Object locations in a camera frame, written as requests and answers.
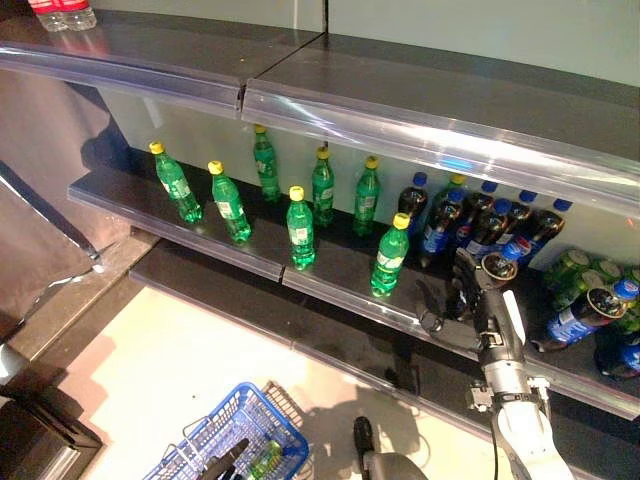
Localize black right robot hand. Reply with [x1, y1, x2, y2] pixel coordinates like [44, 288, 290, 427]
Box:
[414, 247, 529, 366]

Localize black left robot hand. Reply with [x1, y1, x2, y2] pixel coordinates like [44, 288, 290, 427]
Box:
[199, 437, 251, 480]

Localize blue plastic shopping basket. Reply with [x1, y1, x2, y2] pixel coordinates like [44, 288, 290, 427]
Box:
[142, 380, 311, 480]

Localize green drink can pack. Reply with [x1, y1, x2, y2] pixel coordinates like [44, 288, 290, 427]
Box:
[542, 248, 640, 336]

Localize black right robot foot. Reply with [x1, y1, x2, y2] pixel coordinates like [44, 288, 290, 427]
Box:
[352, 415, 375, 464]

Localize dark metal shelf board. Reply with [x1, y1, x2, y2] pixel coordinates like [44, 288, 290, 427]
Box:
[292, 279, 640, 480]
[244, 32, 640, 161]
[67, 149, 301, 284]
[128, 239, 301, 351]
[0, 7, 326, 84]
[282, 199, 640, 416]

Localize dark shelving unit with rails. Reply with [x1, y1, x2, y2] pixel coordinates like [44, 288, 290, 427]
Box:
[0, 344, 104, 480]

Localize shiny silver corner plate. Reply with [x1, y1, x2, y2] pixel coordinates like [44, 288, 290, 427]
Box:
[0, 344, 29, 386]

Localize clear water bottle red label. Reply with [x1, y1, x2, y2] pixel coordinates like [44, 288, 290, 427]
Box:
[27, 0, 69, 34]
[62, 0, 99, 30]

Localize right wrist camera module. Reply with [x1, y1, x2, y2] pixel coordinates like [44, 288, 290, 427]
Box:
[467, 382, 496, 414]

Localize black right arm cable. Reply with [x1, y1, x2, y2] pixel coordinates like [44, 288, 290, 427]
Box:
[488, 414, 506, 480]

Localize clear plastic price rail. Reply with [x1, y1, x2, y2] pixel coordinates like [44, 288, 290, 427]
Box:
[67, 184, 286, 284]
[280, 267, 640, 421]
[0, 39, 246, 120]
[240, 77, 640, 236]

